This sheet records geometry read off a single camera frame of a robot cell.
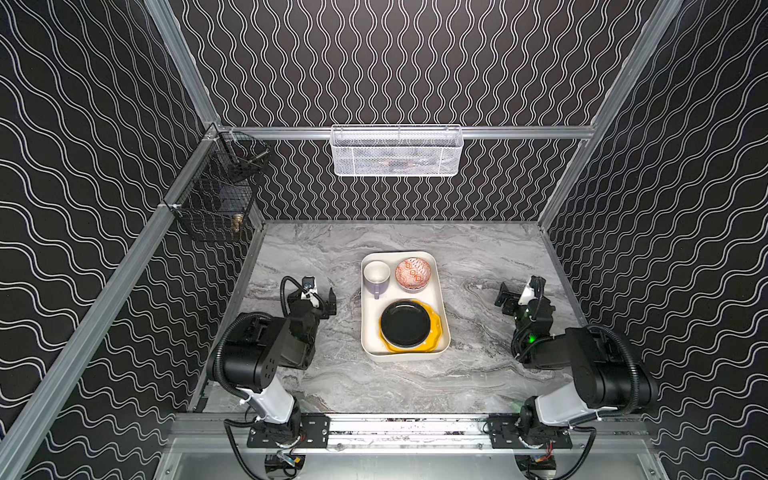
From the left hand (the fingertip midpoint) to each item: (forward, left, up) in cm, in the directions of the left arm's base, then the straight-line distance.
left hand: (316, 289), depth 93 cm
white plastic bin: (-2, -17, -8) cm, 19 cm away
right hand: (+2, -64, 0) cm, 64 cm away
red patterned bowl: (+10, -31, -3) cm, 32 cm away
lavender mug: (+9, -18, -4) cm, 21 cm away
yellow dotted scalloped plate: (-13, -35, -7) cm, 38 cm away
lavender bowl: (+6, -30, -4) cm, 31 cm away
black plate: (-9, -28, -4) cm, 30 cm away
